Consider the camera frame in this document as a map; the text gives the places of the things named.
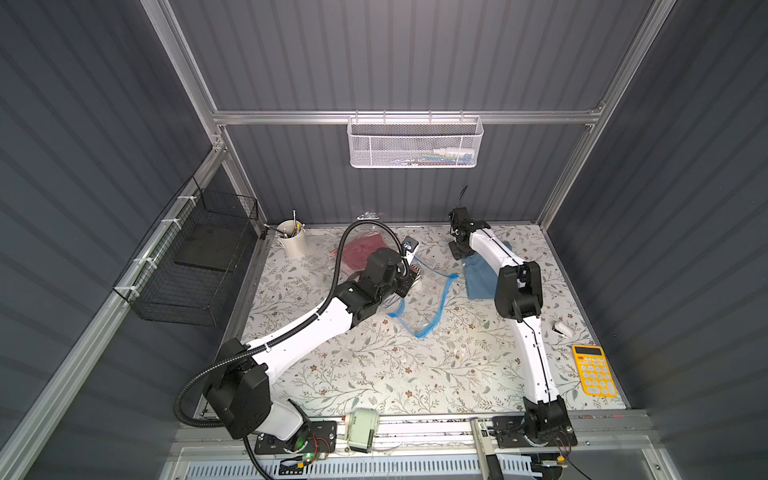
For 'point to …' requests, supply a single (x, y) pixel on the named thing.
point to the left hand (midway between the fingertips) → (411, 266)
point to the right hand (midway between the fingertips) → (470, 247)
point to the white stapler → (562, 329)
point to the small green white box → (362, 424)
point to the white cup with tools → (294, 242)
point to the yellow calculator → (594, 371)
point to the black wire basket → (179, 273)
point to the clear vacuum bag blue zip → (419, 311)
